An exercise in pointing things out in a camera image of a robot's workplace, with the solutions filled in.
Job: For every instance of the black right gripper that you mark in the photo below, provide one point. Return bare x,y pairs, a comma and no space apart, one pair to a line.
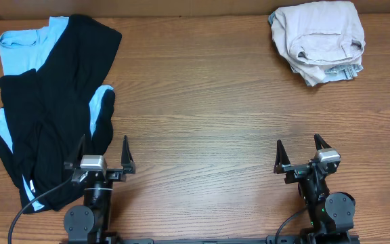
297,170

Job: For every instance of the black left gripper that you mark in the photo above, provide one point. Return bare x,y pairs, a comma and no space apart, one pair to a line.
112,173

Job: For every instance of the beige khaki shorts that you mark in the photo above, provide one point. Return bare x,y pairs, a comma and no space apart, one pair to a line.
323,32

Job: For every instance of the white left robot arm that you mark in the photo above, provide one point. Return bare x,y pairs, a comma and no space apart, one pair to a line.
89,222

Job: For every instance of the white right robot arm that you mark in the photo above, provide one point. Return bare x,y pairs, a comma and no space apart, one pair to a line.
331,214

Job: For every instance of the black garment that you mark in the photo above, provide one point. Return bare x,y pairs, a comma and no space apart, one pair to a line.
53,101

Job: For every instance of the folded light blue denim shorts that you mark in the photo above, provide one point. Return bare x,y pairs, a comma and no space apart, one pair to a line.
312,74

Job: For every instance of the light blue shirt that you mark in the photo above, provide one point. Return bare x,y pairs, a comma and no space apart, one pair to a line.
22,47

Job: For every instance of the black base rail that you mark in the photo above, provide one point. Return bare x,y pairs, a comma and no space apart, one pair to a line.
282,239

